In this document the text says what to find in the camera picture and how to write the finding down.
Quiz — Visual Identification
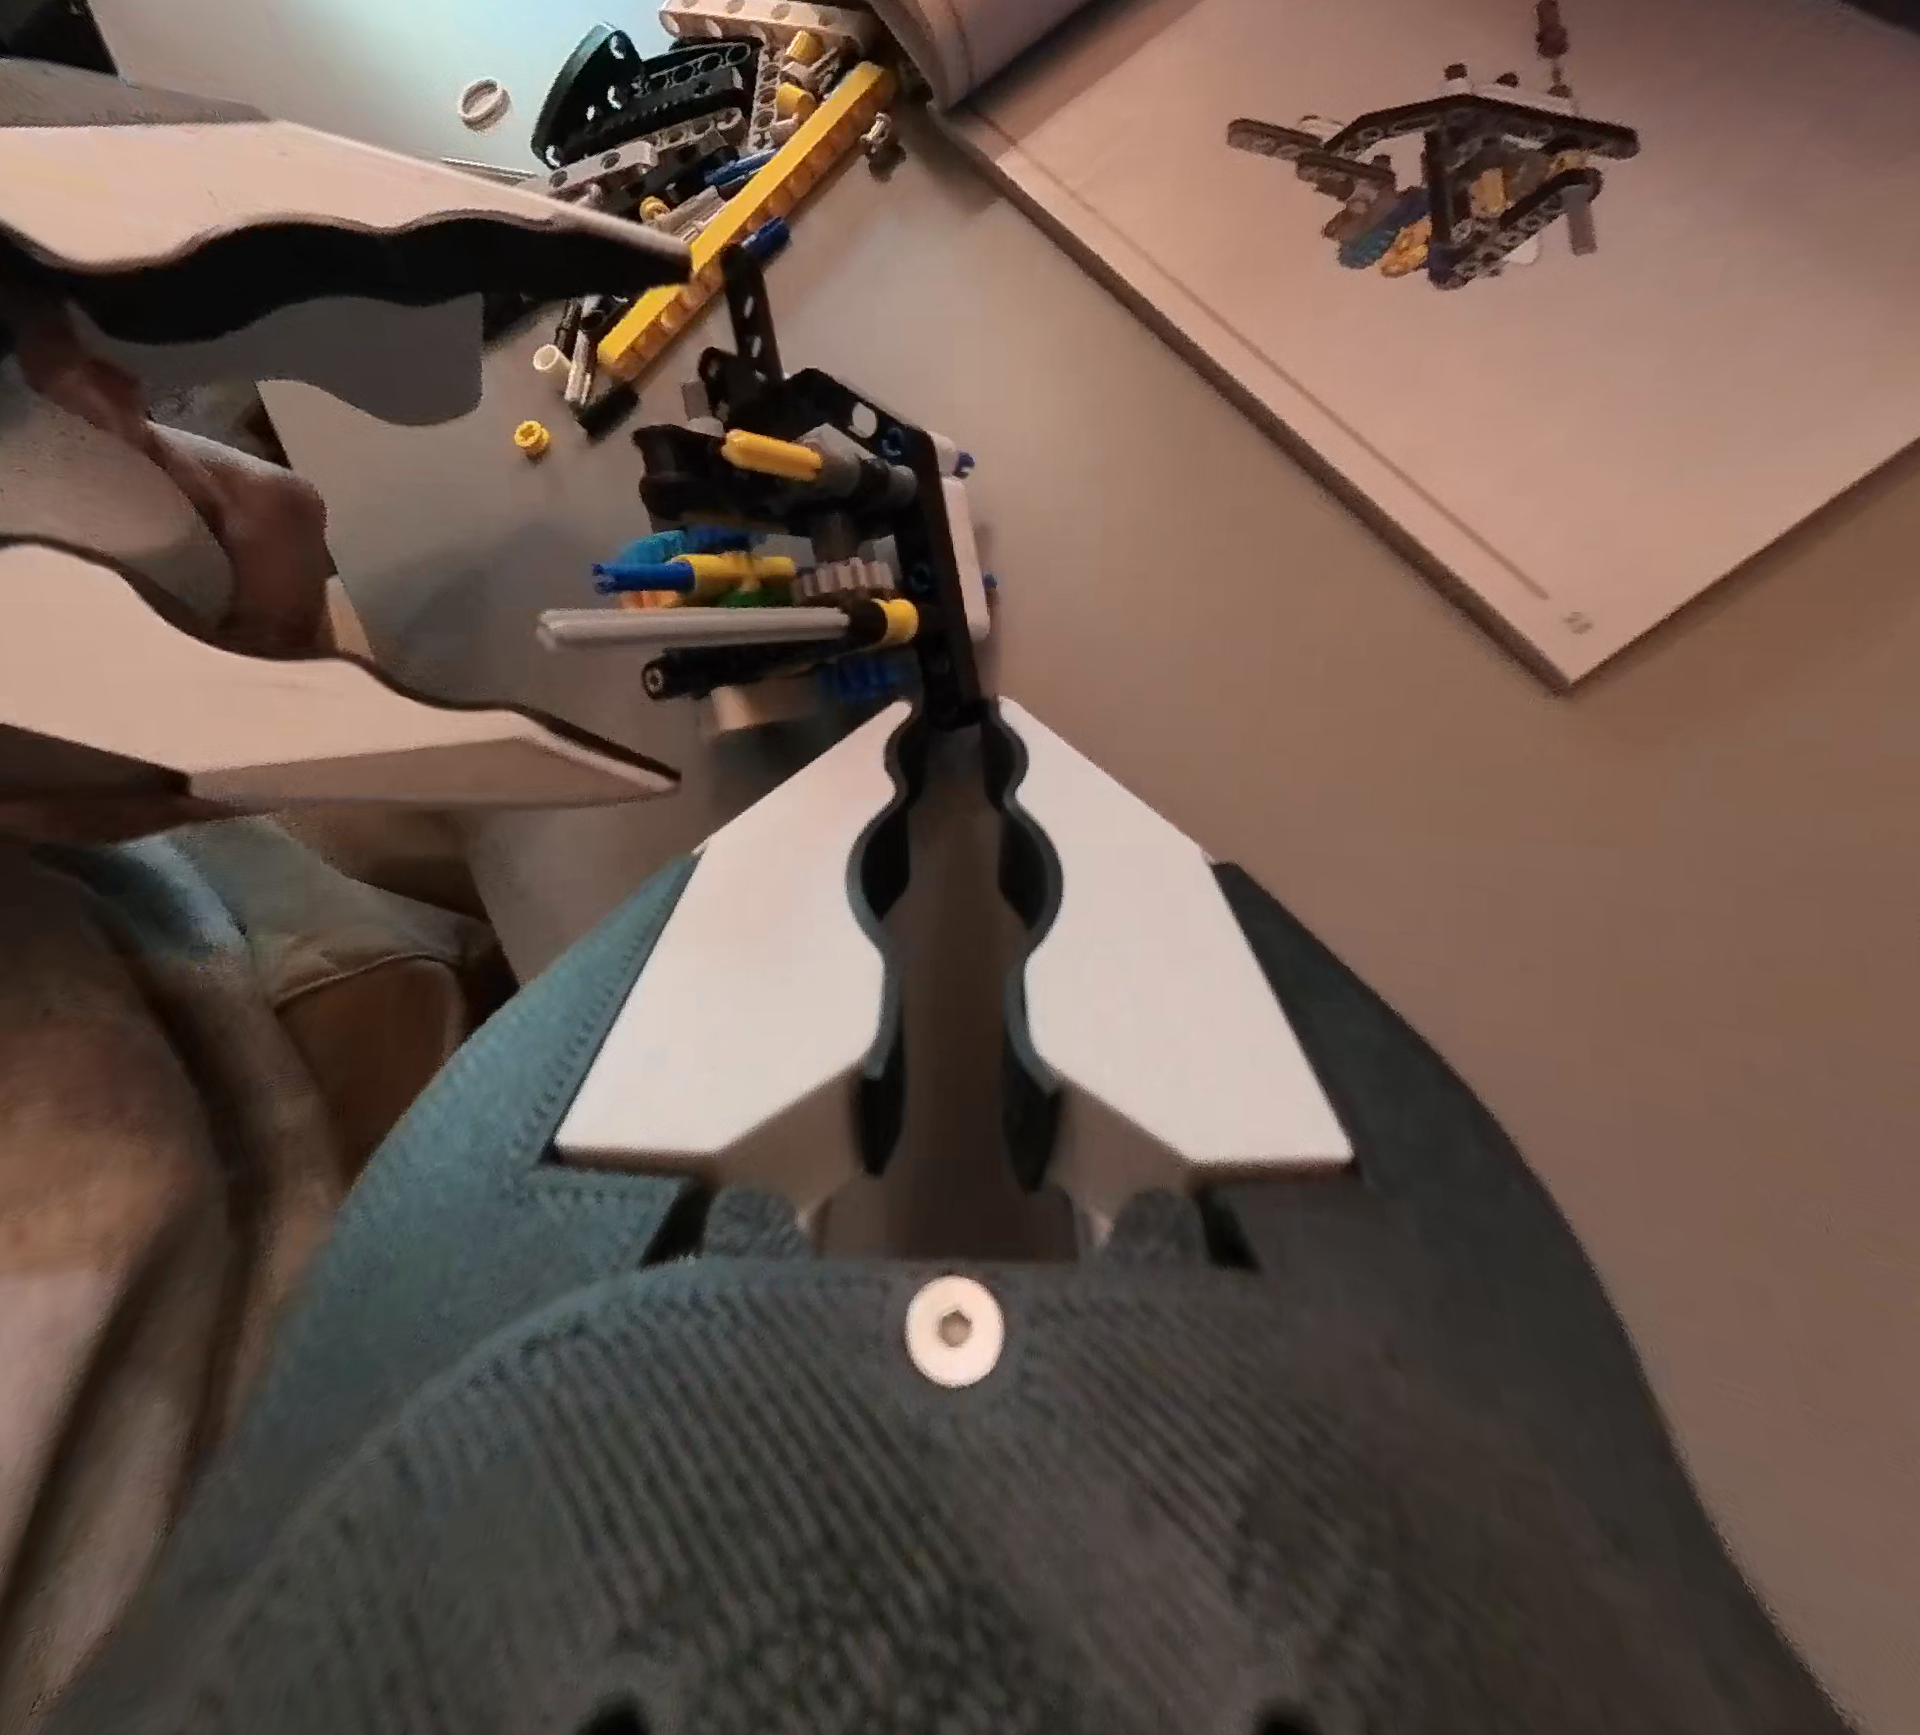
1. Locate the person's left hand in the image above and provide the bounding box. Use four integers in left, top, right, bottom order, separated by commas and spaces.
0, 316, 335, 655

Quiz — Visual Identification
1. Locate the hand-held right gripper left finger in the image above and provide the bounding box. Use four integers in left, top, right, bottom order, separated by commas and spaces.
555, 700, 920, 1242

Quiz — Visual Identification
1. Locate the pile of loose lego pieces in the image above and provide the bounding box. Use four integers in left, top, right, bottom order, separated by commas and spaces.
532, 0, 908, 435

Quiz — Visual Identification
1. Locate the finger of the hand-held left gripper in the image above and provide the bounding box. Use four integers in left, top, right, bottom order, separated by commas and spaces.
0, 60, 697, 430
0, 534, 685, 814

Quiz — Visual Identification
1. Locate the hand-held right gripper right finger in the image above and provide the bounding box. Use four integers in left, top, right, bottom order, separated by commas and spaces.
990, 696, 1358, 1242

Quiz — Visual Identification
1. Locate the lego technic gear assembly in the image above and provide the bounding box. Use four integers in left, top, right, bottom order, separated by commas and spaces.
539, 249, 1003, 750

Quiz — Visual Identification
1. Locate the lego instruction booklet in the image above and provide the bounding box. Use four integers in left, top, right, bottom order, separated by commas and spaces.
653, 0, 1920, 692

